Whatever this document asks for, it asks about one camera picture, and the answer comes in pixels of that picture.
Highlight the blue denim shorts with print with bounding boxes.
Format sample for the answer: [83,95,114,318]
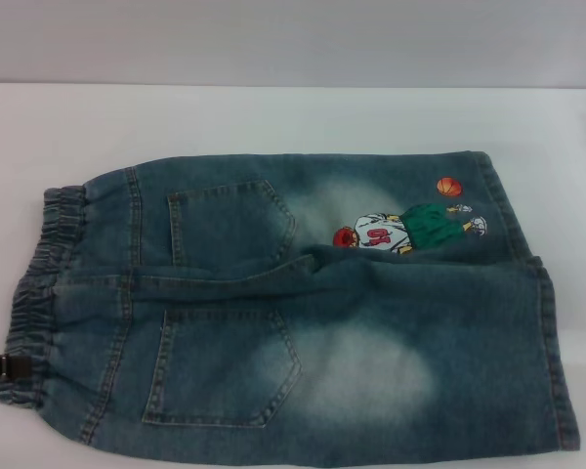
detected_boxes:
[0,149,582,469]

